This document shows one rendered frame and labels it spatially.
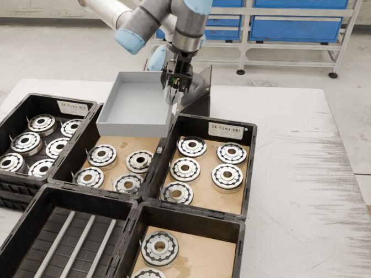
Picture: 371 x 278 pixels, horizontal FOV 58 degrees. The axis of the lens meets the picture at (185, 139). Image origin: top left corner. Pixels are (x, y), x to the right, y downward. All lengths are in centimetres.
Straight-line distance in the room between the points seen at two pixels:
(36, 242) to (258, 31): 242
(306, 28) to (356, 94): 70
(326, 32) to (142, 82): 217
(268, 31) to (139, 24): 220
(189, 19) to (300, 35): 228
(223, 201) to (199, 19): 56
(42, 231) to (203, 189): 51
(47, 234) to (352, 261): 94
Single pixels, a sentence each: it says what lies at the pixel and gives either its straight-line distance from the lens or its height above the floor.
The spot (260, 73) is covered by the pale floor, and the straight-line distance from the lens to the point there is 321.
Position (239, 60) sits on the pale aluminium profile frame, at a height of 14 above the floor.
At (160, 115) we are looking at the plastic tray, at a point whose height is 105.
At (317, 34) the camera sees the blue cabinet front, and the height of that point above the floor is 39.
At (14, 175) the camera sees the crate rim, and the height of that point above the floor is 93.
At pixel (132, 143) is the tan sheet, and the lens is 127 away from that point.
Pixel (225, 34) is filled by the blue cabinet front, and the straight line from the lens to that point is 300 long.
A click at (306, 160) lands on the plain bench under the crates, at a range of 145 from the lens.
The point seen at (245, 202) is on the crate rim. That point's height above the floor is 93.
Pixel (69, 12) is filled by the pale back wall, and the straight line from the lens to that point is 418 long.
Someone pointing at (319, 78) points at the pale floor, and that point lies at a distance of 328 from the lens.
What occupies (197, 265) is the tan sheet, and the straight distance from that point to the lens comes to 97.
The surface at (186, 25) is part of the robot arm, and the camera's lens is 86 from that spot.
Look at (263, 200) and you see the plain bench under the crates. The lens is 127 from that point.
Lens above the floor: 171
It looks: 44 degrees down
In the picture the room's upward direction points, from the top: 1 degrees counter-clockwise
